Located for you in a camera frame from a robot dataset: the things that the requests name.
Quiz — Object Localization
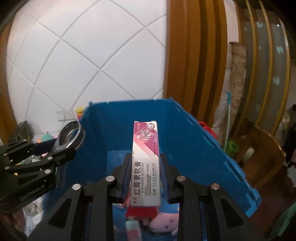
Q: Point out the white wall socket panel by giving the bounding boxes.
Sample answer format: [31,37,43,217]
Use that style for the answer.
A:
[56,110,78,121]

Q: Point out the pink ointment box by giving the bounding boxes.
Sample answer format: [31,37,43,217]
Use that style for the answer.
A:
[130,121,161,207]

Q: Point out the pink sanitary pad pack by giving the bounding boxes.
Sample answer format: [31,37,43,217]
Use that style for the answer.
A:
[125,219,142,241]

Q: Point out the teal pig plush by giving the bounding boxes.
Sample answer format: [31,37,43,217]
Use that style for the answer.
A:
[40,132,57,142]

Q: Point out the blue plastic storage crate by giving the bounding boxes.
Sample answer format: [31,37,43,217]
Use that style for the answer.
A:
[43,97,262,241]

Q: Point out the pink yellow canister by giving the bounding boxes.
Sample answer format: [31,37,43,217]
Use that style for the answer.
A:
[75,107,85,120]

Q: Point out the pink pig plush red dress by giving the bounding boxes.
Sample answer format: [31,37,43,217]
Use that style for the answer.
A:
[125,204,180,235]

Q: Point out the black speaker box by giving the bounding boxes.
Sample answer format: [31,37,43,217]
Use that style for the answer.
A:
[9,121,34,143]

